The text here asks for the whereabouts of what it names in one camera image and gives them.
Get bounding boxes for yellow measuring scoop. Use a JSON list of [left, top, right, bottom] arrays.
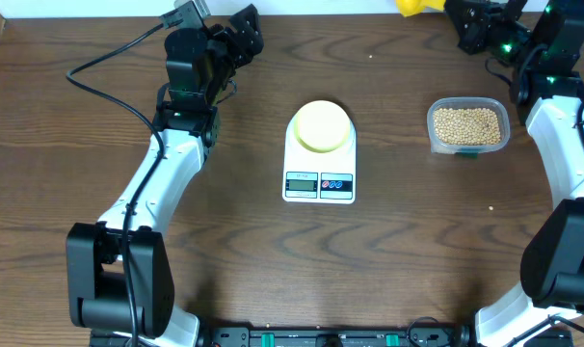
[[395, 0, 446, 17]]

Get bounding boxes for yellow bowl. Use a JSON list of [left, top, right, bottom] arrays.
[[293, 100, 352, 153]]

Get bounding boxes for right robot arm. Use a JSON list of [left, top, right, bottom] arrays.
[[444, 0, 584, 346]]

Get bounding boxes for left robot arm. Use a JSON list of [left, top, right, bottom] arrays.
[[66, 1, 264, 346]]

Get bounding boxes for white digital kitchen scale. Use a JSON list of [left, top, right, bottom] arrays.
[[281, 118, 357, 204]]

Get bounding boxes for soybeans in container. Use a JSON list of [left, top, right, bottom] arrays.
[[433, 108, 501, 146]]

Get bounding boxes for clear plastic container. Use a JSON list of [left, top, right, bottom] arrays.
[[427, 96, 511, 155]]

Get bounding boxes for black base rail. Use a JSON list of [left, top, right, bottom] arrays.
[[89, 326, 575, 347]]

